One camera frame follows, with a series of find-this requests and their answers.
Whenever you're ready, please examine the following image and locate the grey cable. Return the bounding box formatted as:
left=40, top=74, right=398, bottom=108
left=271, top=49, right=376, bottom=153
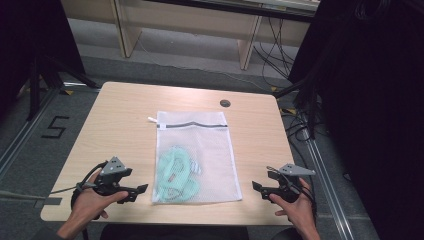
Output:
left=0, top=185, right=81, bottom=201

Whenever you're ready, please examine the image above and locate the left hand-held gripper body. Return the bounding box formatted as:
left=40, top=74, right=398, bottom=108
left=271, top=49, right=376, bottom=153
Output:
left=94, top=156, right=134, bottom=198

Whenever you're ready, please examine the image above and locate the bundle of black cables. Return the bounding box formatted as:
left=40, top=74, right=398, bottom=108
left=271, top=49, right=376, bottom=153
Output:
left=252, top=16, right=299, bottom=88

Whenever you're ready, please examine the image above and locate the white mesh laundry bag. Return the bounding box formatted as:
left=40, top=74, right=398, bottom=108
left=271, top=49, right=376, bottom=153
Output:
left=147, top=110, right=244, bottom=205

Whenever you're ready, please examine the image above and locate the grey tape strip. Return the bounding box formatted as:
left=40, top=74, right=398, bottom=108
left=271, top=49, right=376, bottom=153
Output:
left=34, top=197, right=63, bottom=208

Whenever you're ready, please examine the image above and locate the person's left hand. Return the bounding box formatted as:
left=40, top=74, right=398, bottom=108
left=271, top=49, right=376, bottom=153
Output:
left=65, top=169, right=130, bottom=235

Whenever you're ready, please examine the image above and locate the person's right hand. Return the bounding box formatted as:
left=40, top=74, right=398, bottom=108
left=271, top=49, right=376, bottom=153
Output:
left=268, top=177, right=317, bottom=235

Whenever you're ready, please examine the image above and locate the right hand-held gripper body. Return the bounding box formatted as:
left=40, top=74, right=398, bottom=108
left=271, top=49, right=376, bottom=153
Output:
left=266, top=162, right=316, bottom=204

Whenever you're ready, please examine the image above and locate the black tripod stand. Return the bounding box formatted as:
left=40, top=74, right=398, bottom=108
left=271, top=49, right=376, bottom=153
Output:
left=25, top=54, right=100, bottom=122

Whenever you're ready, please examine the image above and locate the light wooden desk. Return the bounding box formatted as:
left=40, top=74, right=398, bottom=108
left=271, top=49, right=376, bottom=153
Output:
left=60, top=0, right=322, bottom=71

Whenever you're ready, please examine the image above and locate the mint green garment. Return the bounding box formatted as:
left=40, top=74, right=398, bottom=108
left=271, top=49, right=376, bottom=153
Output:
left=155, top=145, right=203, bottom=203

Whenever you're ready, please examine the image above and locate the person's dark lap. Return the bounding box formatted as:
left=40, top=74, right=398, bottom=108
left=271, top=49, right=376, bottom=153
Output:
left=99, top=223, right=250, bottom=240

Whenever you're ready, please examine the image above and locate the black curtain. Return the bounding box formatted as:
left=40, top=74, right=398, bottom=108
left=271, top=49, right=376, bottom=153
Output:
left=0, top=0, right=87, bottom=114
left=287, top=0, right=424, bottom=240

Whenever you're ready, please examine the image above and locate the metal floor rail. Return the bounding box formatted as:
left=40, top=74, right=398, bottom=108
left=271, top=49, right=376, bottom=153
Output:
left=300, top=126, right=355, bottom=240
left=0, top=85, right=63, bottom=179

